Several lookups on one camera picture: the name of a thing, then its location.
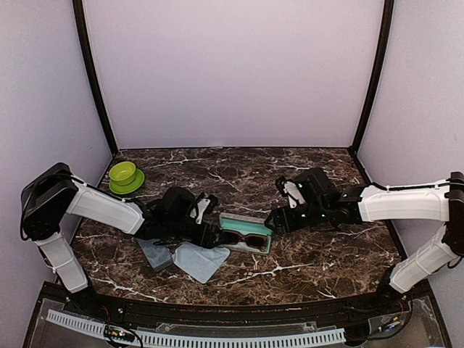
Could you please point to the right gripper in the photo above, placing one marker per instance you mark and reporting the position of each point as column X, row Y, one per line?
column 279, row 213

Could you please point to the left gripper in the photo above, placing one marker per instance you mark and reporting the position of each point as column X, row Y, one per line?
column 207, row 241

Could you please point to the blue cleaning cloth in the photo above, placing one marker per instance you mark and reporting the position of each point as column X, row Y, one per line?
column 199, row 263

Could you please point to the light grey glasses case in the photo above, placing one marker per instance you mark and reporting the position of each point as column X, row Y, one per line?
column 245, row 225

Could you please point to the dark grey glasses case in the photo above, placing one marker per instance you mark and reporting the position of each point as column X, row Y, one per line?
column 157, row 254

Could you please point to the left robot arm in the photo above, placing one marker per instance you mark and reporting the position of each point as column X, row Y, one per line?
column 57, row 192

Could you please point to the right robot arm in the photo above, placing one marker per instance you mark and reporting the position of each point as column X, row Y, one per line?
column 314, row 199

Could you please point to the green bowl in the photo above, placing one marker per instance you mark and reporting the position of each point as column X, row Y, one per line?
column 125, row 178

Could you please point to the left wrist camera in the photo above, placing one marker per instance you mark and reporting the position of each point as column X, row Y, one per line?
column 203, row 205

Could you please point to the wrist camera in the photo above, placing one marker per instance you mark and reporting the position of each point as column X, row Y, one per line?
column 288, row 189
column 203, row 205

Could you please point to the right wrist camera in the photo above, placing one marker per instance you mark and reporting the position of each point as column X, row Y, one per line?
column 288, row 189

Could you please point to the black front rail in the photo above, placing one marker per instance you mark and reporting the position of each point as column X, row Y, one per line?
column 346, row 311

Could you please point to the white cable duct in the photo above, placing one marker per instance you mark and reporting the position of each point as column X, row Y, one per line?
column 145, row 338

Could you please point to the right black frame post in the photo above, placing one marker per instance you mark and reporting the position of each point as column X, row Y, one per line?
column 375, row 76

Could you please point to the black frame post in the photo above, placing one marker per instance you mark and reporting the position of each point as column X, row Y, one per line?
column 375, row 76
column 89, row 64

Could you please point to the left black frame post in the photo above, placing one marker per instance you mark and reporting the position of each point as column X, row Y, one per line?
column 89, row 64

